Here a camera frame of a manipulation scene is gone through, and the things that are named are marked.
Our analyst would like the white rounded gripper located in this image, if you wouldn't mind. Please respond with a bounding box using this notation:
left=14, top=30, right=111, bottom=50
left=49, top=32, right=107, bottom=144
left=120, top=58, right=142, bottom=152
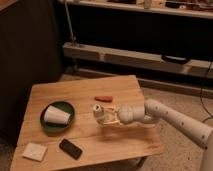
left=102, top=105, right=145, bottom=125

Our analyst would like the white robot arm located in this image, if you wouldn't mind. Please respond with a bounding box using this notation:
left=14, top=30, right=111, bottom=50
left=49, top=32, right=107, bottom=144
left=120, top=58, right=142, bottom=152
left=105, top=99, right=213, bottom=171

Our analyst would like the orange carrot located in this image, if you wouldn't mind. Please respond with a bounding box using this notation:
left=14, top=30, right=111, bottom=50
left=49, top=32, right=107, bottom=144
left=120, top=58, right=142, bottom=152
left=94, top=96, right=113, bottom=102

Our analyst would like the black smartphone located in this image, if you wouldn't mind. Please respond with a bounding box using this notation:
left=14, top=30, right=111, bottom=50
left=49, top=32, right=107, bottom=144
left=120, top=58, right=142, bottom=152
left=59, top=139, right=82, bottom=160

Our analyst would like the wooden low table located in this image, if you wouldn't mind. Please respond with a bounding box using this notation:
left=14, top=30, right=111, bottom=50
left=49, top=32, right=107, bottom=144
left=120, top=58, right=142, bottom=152
left=10, top=75, right=163, bottom=171

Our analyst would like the dark green plate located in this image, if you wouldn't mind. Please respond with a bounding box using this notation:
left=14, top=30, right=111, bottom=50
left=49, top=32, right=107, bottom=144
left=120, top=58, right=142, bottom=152
left=40, top=101, right=75, bottom=133

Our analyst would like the white paper cup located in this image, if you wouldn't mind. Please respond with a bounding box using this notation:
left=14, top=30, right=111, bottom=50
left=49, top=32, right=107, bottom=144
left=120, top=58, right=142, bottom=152
left=44, top=106, right=70, bottom=125

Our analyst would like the black object on shelf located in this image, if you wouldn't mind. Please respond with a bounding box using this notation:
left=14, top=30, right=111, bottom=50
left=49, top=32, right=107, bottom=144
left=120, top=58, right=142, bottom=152
left=161, top=55, right=191, bottom=65

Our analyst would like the white square sponge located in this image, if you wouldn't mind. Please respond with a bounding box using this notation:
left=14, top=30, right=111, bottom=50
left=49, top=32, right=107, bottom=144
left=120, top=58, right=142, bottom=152
left=22, top=143, right=47, bottom=162

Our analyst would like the long wooden shelf bench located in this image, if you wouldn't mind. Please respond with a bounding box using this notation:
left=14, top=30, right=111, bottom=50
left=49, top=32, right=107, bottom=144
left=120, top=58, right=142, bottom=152
left=62, top=42, right=213, bottom=78

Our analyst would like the upper wooden shelf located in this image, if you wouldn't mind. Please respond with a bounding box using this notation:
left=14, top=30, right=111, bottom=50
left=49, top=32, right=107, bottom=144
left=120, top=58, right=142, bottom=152
left=56, top=0, right=213, bottom=20

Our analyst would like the black cable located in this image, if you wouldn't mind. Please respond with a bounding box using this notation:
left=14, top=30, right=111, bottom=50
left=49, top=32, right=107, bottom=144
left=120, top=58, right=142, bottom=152
left=199, top=59, right=213, bottom=124

